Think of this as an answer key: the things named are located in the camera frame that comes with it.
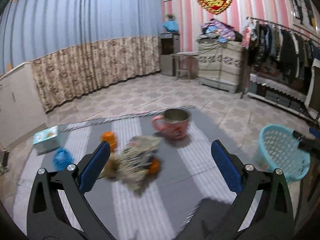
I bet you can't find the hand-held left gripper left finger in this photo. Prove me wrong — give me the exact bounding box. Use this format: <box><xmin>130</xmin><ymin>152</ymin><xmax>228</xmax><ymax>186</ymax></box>
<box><xmin>27</xmin><ymin>140</ymin><xmax>112</xmax><ymax>240</ymax></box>

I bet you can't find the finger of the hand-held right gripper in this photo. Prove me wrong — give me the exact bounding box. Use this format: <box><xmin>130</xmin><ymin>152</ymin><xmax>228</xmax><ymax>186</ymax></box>
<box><xmin>292</xmin><ymin>129</ymin><xmax>320</xmax><ymax>154</ymax></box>
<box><xmin>309</xmin><ymin>126</ymin><xmax>320</xmax><ymax>140</ymax></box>

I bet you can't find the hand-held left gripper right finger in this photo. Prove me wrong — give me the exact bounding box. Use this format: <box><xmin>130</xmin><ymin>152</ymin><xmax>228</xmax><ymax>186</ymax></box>
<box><xmin>211</xmin><ymin>139</ymin><xmax>295</xmax><ymax>240</ymax></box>

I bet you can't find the teal plastic mesh basket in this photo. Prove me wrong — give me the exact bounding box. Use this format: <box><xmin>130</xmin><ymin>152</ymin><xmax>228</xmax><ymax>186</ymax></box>
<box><xmin>252</xmin><ymin>124</ymin><xmax>310</xmax><ymax>185</ymax></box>

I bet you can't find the small orange container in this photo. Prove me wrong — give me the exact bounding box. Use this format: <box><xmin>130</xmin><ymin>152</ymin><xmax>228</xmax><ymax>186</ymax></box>
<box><xmin>101</xmin><ymin>131</ymin><xmax>118</xmax><ymax>150</ymax></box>

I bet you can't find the blue plastic cover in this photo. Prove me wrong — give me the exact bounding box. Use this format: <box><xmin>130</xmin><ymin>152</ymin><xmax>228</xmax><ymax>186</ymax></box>
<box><xmin>52</xmin><ymin>147</ymin><xmax>75</xmax><ymax>172</ymax></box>

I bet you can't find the toy bundle with orange parts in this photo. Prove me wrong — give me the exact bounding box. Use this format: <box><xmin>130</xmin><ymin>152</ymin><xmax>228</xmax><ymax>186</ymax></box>
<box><xmin>117</xmin><ymin>135</ymin><xmax>160</xmax><ymax>197</ymax></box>

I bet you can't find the low dark cabinet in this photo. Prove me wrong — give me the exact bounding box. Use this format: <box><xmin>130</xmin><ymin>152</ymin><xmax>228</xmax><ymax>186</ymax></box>
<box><xmin>246</xmin><ymin>80</ymin><xmax>318</xmax><ymax>125</ymax></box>

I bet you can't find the grey white striped tablecloth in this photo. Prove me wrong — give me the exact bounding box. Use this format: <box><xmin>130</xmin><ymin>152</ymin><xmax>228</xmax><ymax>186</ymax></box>
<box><xmin>12</xmin><ymin>107</ymin><xmax>253</xmax><ymax>240</ymax></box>

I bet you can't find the teal tissue box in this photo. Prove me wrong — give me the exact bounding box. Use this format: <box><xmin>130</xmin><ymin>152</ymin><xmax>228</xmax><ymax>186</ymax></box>
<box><xmin>32</xmin><ymin>126</ymin><xmax>60</xmax><ymax>153</ymax></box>

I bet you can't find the white lace cloth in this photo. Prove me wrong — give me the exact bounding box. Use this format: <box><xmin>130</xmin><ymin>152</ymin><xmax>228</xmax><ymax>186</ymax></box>
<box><xmin>250</xmin><ymin>73</ymin><xmax>310</xmax><ymax>103</ymax></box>

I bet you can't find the pink mug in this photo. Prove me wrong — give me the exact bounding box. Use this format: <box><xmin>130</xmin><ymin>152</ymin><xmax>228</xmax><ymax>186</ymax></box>
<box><xmin>152</xmin><ymin>109</ymin><xmax>190</xmax><ymax>140</ymax></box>

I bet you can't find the white washing machine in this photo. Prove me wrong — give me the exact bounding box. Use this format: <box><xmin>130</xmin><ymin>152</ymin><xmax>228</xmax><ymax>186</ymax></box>
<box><xmin>199</xmin><ymin>76</ymin><xmax>239</xmax><ymax>93</ymax></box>

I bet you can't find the row of hanging clothes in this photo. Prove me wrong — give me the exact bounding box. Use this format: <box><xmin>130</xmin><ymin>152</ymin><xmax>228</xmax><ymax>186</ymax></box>
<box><xmin>249</xmin><ymin>21</ymin><xmax>320</xmax><ymax>90</ymax></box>

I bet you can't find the white cabinet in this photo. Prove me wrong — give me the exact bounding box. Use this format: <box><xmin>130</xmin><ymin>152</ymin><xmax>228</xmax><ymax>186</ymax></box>
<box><xmin>0</xmin><ymin>65</ymin><xmax>47</xmax><ymax>150</ymax></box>

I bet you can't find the patterned cover cloth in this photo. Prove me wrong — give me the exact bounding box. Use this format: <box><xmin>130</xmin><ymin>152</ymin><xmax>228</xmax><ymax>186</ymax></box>
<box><xmin>196</xmin><ymin>40</ymin><xmax>243</xmax><ymax>85</ymax></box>

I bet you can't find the metal clothes rack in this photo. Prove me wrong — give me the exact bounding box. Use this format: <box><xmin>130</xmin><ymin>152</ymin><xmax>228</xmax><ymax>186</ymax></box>
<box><xmin>240</xmin><ymin>16</ymin><xmax>320</xmax><ymax>100</ymax></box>

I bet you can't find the grey water dispenser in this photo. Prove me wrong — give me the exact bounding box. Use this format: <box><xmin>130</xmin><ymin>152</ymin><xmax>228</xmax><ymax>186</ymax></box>
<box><xmin>160</xmin><ymin>32</ymin><xmax>181</xmax><ymax>77</ymax></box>

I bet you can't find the pink hanging bag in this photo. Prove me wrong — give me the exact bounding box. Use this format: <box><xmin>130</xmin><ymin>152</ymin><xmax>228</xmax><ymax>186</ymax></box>
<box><xmin>241</xmin><ymin>20</ymin><xmax>253</xmax><ymax>49</ymax></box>

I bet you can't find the small metal table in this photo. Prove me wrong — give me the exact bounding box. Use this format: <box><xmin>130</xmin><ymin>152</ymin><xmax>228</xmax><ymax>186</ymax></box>
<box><xmin>172</xmin><ymin>51</ymin><xmax>198</xmax><ymax>80</ymax></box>

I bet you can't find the pile of clothes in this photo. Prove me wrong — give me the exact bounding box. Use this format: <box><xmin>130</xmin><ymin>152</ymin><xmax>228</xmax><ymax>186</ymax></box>
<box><xmin>197</xmin><ymin>19</ymin><xmax>243</xmax><ymax>43</ymax></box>

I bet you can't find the blue floral curtain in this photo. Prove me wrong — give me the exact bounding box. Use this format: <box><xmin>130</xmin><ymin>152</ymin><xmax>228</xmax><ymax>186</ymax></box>
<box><xmin>0</xmin><ymin>0</ymin><xmax>163</xmax><ymax>114</ymax></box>

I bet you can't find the blue cloth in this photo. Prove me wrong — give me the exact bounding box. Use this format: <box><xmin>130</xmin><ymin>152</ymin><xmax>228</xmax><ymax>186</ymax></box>
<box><xmin>162</xmin><ymin>20</ymin><xmax>179</xmax><ymax>33</ymax></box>

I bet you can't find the black white wall poster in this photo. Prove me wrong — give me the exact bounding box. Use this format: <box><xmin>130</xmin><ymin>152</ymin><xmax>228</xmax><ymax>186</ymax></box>
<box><xmin>285</xmin><ymin>0</ymin><xmax>319</xmax><ymax>30</ymax></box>

